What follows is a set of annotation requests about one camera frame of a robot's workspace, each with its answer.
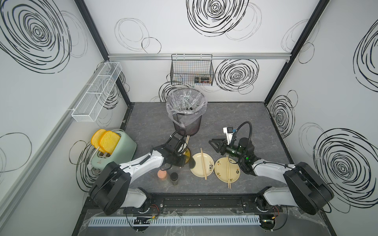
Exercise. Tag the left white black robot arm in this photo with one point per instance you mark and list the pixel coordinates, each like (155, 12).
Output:
(111, 190)

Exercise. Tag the black lid spice bottle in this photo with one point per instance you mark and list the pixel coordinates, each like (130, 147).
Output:
(174, 178)

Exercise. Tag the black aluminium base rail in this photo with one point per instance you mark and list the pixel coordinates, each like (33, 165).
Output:
(158, 202)

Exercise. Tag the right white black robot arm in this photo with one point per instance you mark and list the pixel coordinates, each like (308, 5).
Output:
(304, 188)

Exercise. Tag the right yellow toast slice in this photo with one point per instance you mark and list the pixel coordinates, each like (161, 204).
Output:
(108, 142)

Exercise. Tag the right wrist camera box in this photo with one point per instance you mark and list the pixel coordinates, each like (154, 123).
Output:
(230, 134)

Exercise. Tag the clear plastic bin liner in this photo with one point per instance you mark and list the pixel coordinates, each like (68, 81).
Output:
(186, 101)

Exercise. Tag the mint green toaster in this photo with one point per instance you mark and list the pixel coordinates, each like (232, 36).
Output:
(123, 152)

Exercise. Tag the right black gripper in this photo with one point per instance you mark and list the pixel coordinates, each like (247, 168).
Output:
(222, 149)

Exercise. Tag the chopsticks green tip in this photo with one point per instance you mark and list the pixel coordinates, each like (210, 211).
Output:
(203, 163)

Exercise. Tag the bamboo chopsticks pair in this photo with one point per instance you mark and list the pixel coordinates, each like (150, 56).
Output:
(228, 172)

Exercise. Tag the black wire wall basket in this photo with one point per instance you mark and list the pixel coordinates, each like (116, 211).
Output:
(185, 67)

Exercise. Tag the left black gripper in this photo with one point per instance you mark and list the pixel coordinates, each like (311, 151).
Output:
(182, 160)

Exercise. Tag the cream plate with flower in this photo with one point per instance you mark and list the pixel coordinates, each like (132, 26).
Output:
(195, 165)

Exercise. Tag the white wire wall shelf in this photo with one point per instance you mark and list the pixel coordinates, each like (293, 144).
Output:
(92, 102)

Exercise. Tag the cream plate red black marks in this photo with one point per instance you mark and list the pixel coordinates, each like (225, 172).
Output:
(221, 172)

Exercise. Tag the yellow toast slice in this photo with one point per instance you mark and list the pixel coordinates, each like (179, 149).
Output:
(108, 142)
(96, 137)

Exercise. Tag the white slotted cable duct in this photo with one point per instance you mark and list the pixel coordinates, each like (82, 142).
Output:
(216, 220)

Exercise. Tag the items in wire basket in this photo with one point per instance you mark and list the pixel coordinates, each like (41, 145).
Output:
(203, 80)

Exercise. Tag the pink lid jar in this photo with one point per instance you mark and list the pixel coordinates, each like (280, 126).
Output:
(163, 177)

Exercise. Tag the left yellow toast slice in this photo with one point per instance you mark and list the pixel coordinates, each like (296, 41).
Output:
(96, 137)

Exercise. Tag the yellow patterned plate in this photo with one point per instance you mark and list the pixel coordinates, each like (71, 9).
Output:
(187, 155)

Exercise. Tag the black mesh trash bin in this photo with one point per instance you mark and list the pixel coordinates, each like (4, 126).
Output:
(187, 124)

